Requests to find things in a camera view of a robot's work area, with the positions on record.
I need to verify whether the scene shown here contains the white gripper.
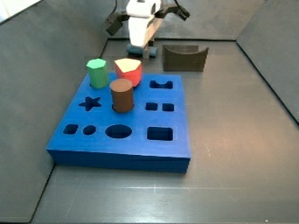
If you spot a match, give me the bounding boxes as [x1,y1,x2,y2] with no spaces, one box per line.
[126,0,163,59]

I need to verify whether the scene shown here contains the light blue oval cylinder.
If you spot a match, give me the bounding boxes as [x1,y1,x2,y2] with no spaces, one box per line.
[126,44,158,58]

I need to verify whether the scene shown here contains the dark curved cradle fixture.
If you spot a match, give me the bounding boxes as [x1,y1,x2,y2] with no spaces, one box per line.
[163,45,210,72]

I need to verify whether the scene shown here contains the blue foam shape-sorter board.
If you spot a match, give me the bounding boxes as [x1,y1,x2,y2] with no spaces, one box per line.
[47,73,192,173]

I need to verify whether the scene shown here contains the red pentagonal prism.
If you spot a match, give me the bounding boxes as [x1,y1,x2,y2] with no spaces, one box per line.
[115,58,143,87]

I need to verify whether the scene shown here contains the brown round cylinder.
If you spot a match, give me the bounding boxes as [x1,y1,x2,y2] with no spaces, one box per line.
[110,79,134,113]

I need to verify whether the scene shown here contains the green hexagonal prism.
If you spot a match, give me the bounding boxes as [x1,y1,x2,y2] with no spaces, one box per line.
[87,59,108,88]

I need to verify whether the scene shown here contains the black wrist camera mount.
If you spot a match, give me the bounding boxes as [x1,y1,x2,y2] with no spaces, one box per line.
[104,1,191,36]

